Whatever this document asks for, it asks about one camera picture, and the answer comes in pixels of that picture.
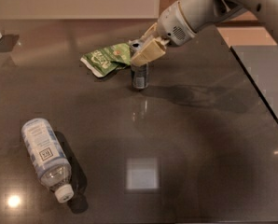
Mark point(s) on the grey side table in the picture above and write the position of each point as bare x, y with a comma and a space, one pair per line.
260, 63

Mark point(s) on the green jalapeno chip bag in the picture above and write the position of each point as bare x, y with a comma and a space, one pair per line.
103, 61

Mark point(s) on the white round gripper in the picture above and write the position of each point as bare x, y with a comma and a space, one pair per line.
173, 25

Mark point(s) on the silver redbull can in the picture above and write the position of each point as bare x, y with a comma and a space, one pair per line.
139, 73

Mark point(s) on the clear plastic water bottle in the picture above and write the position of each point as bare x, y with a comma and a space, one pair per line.
52, 168

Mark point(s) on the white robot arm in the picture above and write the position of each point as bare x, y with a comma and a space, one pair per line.
201, 13

